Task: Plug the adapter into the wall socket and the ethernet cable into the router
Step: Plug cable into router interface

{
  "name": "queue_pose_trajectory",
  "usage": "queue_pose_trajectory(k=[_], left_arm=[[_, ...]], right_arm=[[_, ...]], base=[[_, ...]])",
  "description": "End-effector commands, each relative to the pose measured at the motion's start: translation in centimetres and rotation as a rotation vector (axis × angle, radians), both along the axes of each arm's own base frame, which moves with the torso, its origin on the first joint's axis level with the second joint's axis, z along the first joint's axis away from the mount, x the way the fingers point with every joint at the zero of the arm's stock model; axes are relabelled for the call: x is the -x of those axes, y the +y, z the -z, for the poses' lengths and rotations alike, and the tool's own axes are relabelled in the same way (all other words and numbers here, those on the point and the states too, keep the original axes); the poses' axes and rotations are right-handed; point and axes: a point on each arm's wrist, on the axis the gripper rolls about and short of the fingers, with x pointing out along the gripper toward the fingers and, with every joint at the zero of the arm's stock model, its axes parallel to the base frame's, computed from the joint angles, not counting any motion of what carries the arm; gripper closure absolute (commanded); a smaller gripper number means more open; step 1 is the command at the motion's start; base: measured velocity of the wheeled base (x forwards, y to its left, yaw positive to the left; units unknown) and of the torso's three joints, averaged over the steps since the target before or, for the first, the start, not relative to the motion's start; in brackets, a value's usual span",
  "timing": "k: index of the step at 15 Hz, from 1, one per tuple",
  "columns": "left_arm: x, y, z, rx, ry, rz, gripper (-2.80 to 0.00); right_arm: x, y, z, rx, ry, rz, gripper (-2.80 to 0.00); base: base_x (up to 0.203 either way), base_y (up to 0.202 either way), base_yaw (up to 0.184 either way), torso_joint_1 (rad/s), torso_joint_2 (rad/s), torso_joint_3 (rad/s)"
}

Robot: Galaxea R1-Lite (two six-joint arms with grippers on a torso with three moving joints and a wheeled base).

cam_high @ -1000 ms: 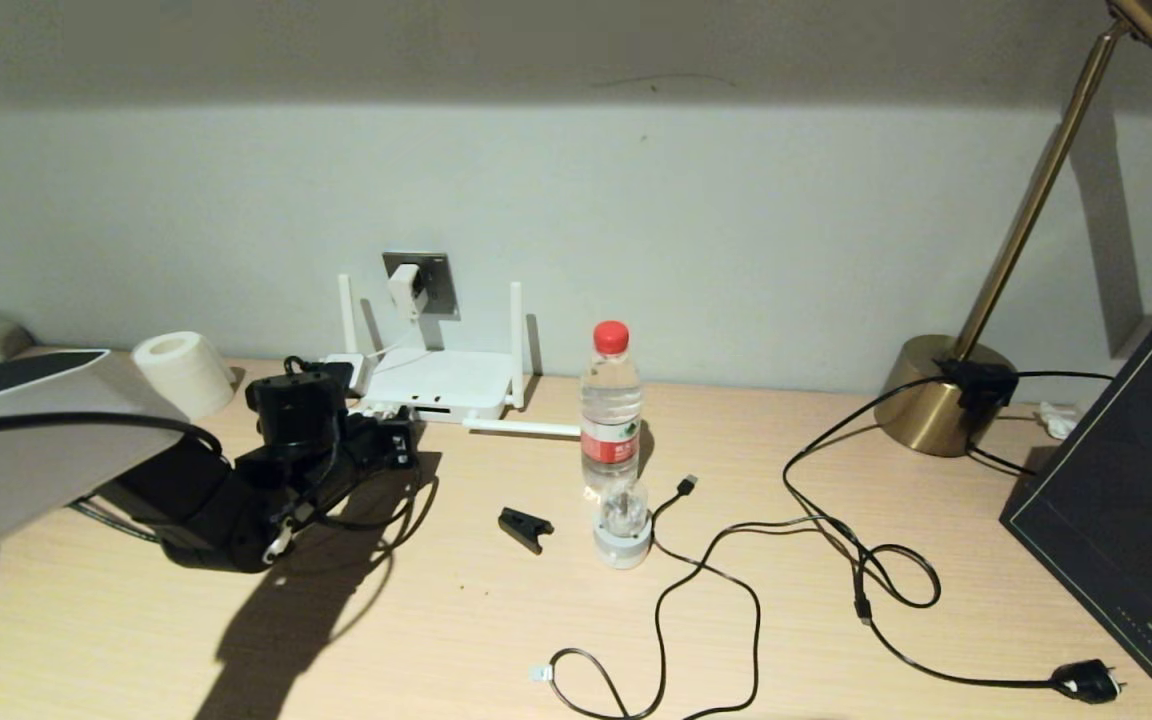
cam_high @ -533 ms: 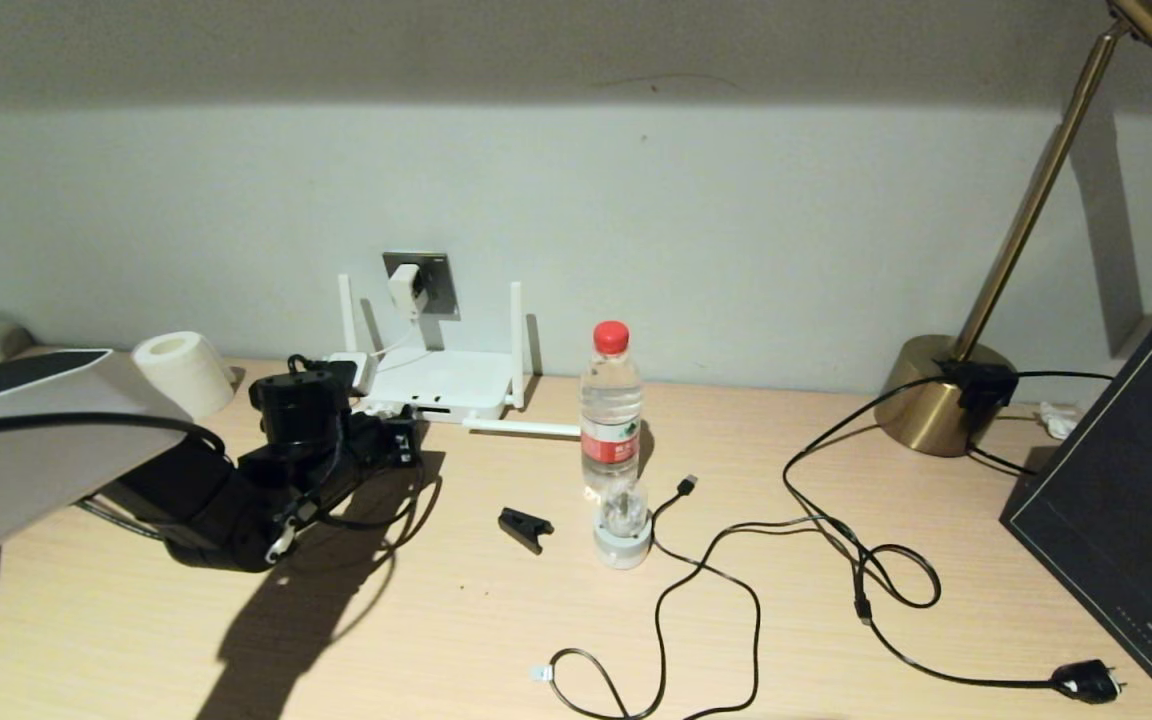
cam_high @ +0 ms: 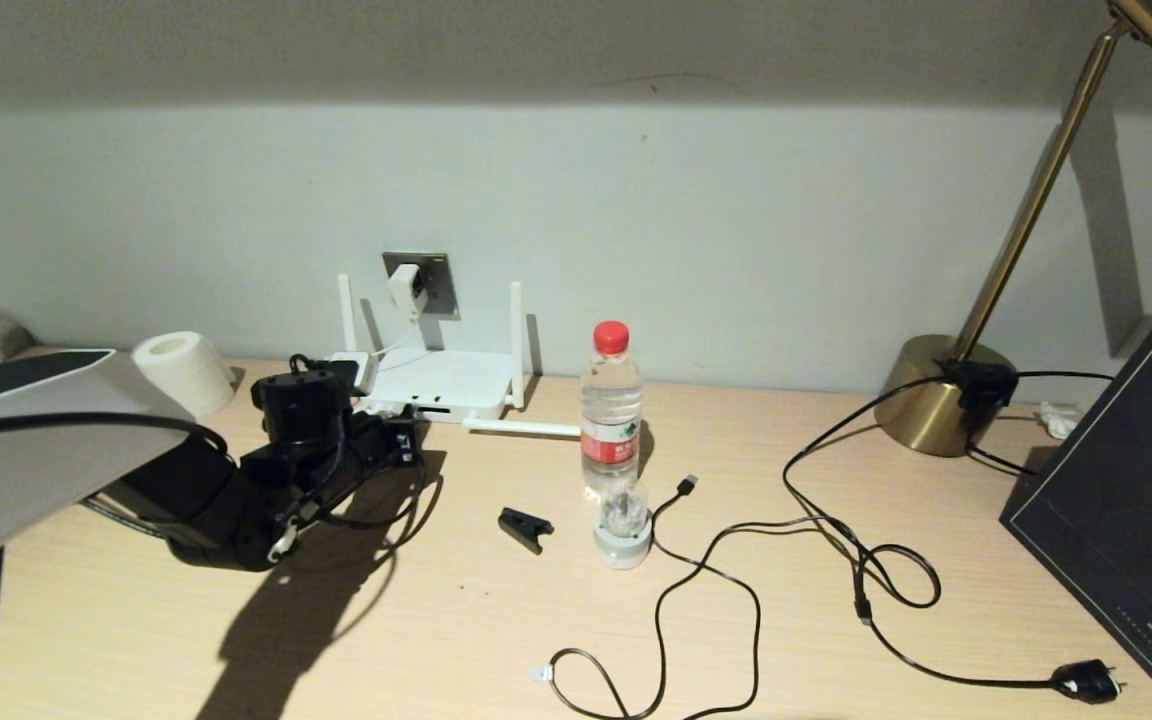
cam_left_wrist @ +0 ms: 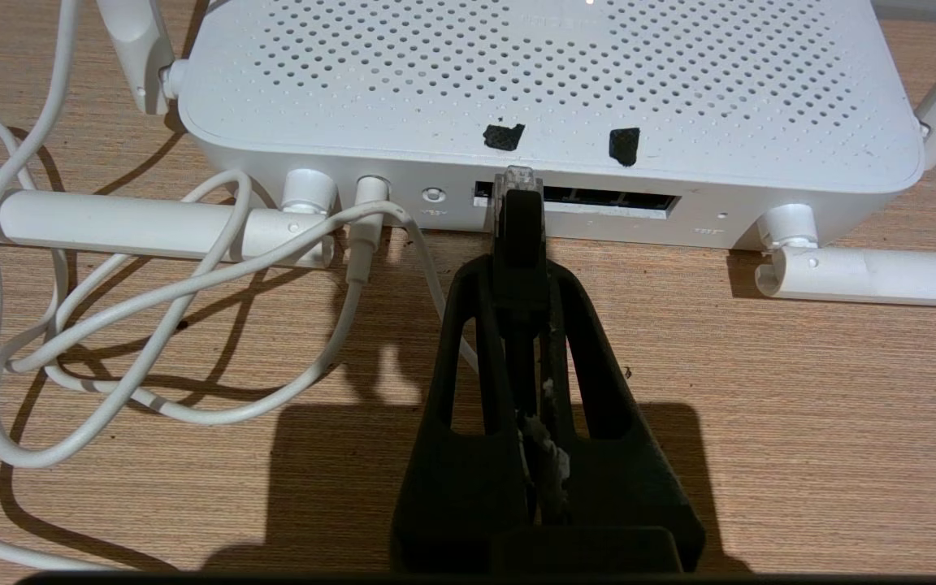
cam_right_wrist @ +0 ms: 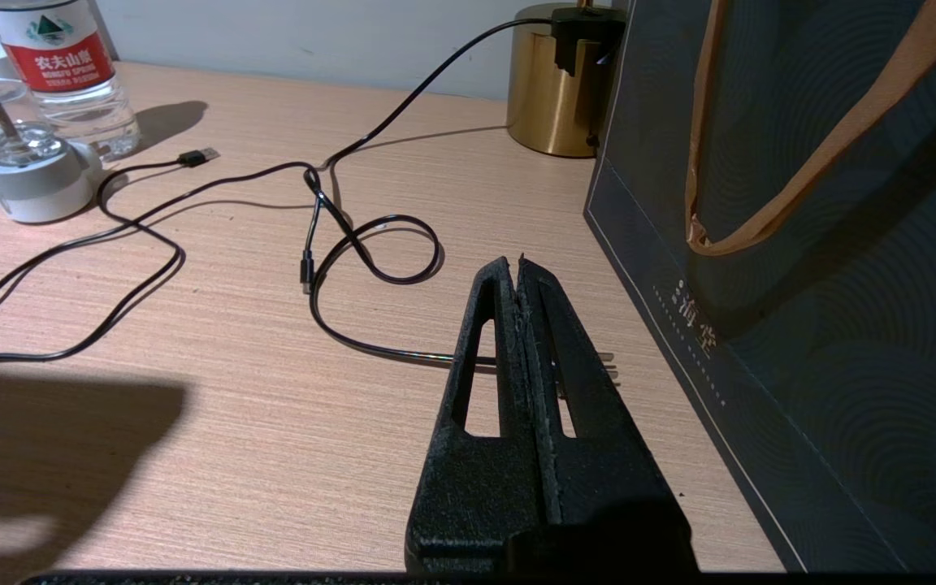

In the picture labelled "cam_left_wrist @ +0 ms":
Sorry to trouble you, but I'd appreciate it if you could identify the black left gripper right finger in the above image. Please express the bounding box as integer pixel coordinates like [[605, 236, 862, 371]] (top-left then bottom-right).
[[533, 260, 706, 537]]

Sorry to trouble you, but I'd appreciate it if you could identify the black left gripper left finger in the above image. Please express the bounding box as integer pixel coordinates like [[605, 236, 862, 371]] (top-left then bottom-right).
[[391, 256, 535, 537]]

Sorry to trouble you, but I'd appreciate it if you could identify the black ethernet cable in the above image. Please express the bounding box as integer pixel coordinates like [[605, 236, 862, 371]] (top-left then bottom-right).
[[491, 165, 552, 391]]

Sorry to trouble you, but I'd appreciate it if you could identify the white router with antennas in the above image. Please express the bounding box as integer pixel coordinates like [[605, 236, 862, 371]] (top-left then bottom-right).
[[0, 0, 936, 311]]

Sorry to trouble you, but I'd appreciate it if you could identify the small black tape mark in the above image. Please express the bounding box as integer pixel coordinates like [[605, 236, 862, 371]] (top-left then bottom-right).
[[608, 127, 642, 168], [482, 122, 527, 152]]

